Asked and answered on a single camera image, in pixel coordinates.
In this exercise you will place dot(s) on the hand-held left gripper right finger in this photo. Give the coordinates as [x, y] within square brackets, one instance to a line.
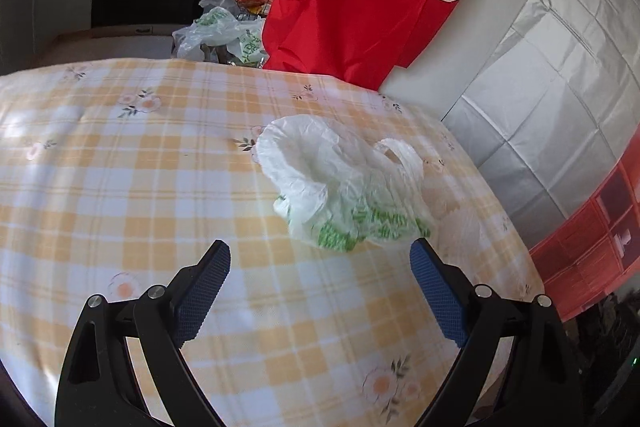
[440, 297]

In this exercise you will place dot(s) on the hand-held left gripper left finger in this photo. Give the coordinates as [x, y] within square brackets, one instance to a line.
[202, 302]

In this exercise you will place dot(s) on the green printed plastic bag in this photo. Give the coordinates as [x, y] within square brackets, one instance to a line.
[345, 192]

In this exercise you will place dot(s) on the yellow checked floral tablecloth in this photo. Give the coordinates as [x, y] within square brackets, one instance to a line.
[125, 182]

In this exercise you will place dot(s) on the plastic bags on floor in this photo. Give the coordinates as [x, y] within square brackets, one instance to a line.
[220, 32]

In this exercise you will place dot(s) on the white wall sheet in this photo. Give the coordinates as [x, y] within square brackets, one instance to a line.
[550, 82]

